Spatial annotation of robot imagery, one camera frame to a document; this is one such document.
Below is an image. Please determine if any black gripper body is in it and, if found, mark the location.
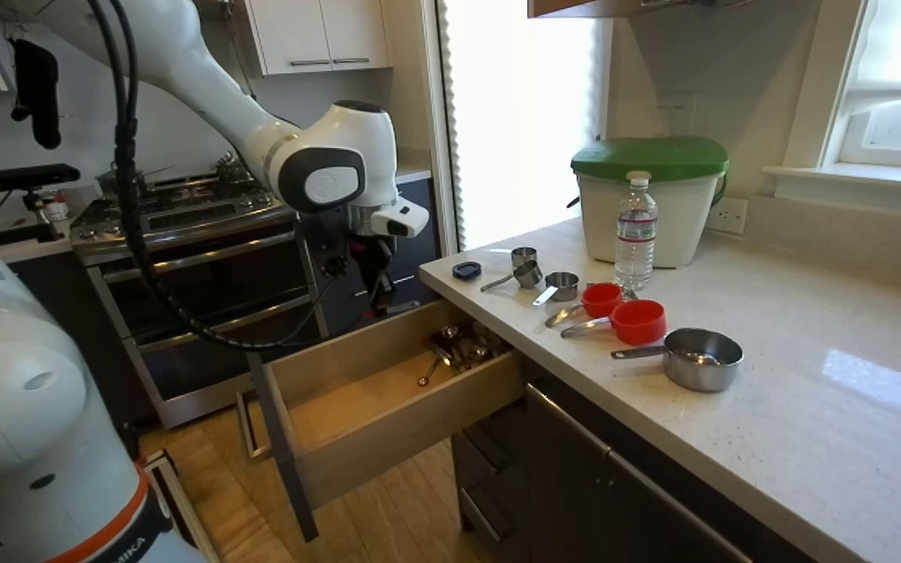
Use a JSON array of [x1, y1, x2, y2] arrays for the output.
[[348, 235, 404, 286]]

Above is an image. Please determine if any dark loose measuring spoon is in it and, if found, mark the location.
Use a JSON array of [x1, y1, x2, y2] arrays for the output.
[[413, 351, 457, 392]]

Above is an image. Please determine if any open wooden drawer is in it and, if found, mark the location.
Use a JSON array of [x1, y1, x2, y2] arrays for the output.
[[235, 298, 528, 544]]

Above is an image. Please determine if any pile of metal utensils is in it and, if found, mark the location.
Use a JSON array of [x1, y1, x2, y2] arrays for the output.
[[428, 320, 508, 370]]

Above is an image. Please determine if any tiny steel measuring cup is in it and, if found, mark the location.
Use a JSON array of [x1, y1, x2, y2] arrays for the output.
[[479, 244, 544, 293]]

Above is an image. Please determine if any stainless steel oven range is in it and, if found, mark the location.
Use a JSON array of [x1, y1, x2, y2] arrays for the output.
[[68, 166, 329, 431]]

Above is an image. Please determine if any small steel measuring cup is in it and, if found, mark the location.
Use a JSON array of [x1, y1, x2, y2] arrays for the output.
[[528, 270, 582, 313]]

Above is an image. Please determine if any bright glass door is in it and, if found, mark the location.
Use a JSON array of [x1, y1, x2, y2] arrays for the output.
[[431, 0, 618, 252]]

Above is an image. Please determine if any small red measuring cup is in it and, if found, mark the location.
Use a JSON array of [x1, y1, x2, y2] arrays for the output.
[[543, 278, 628, 330]]

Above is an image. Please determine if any clear plastic water bottle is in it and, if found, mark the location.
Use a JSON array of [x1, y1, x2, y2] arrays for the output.
[[615, 167, 664, 293]]

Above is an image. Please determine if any large red measuring cup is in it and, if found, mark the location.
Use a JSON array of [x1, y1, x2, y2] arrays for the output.
[[556, 298, 670, 348]]

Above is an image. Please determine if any white bin with green lid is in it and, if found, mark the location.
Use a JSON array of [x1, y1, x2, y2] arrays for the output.
[[569, 134, 733, 270]]

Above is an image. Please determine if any dark counter base cabinet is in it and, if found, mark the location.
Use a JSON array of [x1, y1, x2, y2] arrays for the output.
[[447, 355, 820, 563]]

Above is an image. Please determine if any large steel measuring cup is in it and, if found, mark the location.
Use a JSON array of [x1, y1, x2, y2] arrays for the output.
[[607, 325, 749, 398]]

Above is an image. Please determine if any black hanging oven mitt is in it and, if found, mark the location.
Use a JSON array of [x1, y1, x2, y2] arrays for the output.
[[5, 34, 67, 150]]

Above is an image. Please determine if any white framed window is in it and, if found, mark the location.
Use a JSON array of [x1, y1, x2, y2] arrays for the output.
[[830, 0, 901, 176]]

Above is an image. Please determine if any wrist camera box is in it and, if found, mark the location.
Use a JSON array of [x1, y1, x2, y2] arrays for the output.
[[365, 197, 431, 239]]

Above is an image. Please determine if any white wall cabinet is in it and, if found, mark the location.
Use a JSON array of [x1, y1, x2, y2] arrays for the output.
[[241, 0, 399, 77]]

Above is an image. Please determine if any white wall outlet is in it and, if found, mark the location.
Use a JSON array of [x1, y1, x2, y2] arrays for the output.
[[707, 194, 751, 235]]

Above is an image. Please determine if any black camera on stand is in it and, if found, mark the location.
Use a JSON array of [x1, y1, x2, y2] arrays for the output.
[[0, 159, 84, 244]]

